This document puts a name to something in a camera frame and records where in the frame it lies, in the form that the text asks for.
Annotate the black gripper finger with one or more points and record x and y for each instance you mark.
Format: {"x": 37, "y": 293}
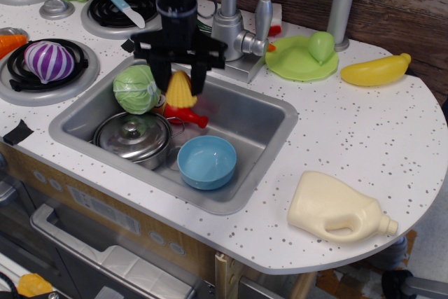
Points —
{"x": 162, "y": 71}
{"x": 198, "y": 74}

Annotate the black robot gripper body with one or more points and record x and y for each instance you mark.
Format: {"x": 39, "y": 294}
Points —
{"x": 181, "y": 41}

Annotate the yellow toy corn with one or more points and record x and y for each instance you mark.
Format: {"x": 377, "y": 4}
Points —
{"x": 179, "y": 91}

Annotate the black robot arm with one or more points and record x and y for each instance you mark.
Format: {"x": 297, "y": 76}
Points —
{"x": 174, "y": 6}

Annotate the blue plastic bowl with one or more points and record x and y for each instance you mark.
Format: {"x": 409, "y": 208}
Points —
{"x": 207, "y": 162}

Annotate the dark green toy stem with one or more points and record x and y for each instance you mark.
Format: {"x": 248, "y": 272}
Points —
{"x": 204, "y": 28}

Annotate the green toy cabbage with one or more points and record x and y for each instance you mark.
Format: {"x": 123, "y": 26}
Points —
{"x": 135, "y": 89}

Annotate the small black tape square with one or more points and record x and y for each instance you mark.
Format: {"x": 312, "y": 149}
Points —
{"x": 128, "y": 46}

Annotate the red toy ketchup bottle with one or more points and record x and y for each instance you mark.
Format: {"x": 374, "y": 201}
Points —
{"x": 180, "y": 115}

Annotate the silver toy faucet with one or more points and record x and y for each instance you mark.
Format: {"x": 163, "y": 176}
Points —
{"x": 245, "y": 52}

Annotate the steel pot with lid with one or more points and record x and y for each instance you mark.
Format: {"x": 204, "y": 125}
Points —
{"x": 142, "y": 139}

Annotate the silver metal sink basin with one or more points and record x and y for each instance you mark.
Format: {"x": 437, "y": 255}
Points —
{"x": 255, "y": 124}

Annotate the back right stove burner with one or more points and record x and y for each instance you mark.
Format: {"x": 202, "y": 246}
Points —
{"x": 103, "y": 19}

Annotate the light green plastic plate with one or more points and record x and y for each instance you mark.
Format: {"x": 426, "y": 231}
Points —
{"x": 291, "y": 60}

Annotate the purple striped toy onion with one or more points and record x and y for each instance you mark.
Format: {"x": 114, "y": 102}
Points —
{"x": 49, "y": 61}

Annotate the silver stove knob front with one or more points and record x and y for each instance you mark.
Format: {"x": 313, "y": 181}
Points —
{"x": 56, "y": 9}

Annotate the green toy pear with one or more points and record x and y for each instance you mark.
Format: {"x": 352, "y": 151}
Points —
{"x": 321, "y": 46}

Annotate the front left stove burner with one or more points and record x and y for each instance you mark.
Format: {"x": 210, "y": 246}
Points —
{"x": 19, "y": 86}

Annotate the black tape piece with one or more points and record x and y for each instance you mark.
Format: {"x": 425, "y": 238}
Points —
{"x": 18, "y": 134}

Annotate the orange toy carrot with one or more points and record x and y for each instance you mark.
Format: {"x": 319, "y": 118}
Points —
{"x": 9, "y": 43}

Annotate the silver vertical pole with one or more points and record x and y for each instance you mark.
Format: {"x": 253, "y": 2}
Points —
{"x": 337, "y": 23}

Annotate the yellow toy banana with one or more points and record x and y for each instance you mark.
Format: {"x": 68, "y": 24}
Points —
{"x": 377, "y": 72}

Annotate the cream toy detergent bottle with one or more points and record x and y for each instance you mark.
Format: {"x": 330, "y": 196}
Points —
{"x": 331, "y": 210}

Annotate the yellow object bottom left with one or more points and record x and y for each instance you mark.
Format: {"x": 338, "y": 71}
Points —
{"x": 30, "y": 285}

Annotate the blue handled toy knife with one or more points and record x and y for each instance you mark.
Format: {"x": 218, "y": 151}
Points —
{"x": 134, "y": 16}

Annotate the silver oven door handle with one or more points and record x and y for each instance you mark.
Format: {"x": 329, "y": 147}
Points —
{"x": 114, "y": 272}

